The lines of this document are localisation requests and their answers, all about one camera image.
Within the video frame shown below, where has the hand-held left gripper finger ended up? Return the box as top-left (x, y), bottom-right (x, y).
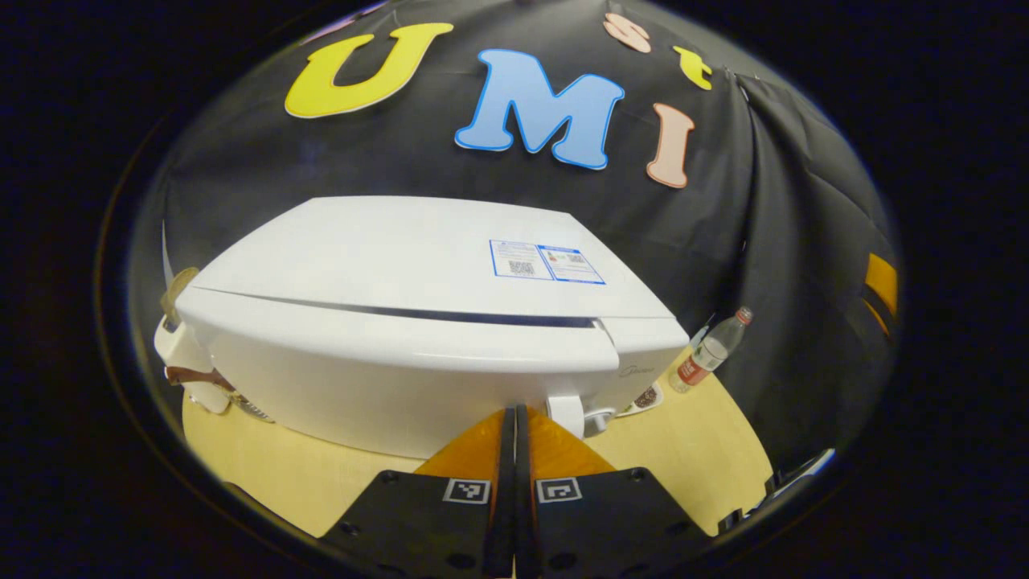
top-left (516, 404), bottom-right (716, 579)
top-left (318, 406), bottom-right (517, 579)

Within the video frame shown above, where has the white microwave oven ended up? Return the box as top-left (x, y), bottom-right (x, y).
top-left (175, 195), bottom-right (692, 461)

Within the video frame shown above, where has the white divided bean dish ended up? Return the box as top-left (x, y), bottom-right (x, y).
top-left (615, 380), bottom-right (665, 418)

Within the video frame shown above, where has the black backdrop cloth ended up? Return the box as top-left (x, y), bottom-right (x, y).
top-left (133, 0), bottom-right (900, 483)

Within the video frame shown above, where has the clear bottle with red label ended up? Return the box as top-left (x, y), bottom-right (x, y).
top-left (669, 306), bottom-right (755, 394)

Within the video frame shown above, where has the white toaster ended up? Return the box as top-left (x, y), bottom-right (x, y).
top-left (153, 316), bottom-right (236, 416)

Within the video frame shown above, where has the brown bread slice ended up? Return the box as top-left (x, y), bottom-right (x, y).
top-left (159, 267), bottom-right (200, 322)

